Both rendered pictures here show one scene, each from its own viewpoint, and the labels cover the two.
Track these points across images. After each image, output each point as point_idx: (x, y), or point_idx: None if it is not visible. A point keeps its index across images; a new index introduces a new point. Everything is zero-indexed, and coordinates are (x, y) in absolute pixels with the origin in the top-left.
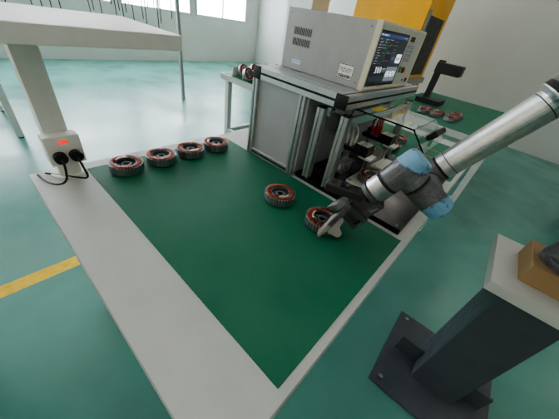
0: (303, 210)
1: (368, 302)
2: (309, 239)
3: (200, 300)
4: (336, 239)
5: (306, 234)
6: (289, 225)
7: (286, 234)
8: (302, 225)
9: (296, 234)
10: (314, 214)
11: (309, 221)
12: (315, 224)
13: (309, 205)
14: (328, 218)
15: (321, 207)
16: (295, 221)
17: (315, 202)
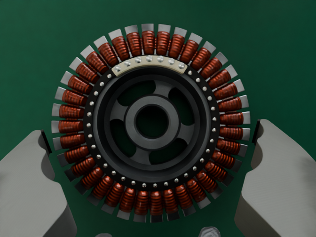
0: (206, 22)
1: None
2: (26, 108)
3: None
4: (90, 213)
5: (54, 84)
6: (67, 2)
7: (7, 8)
8: (98, 51)
9: (25, 47)
10: (173, 78)
11: (74, 63)
12: (67, 102)
13: (264, 39)
14: (192, 148)
15: (232, 91)
16: (109, 16)
17: (308, 57)
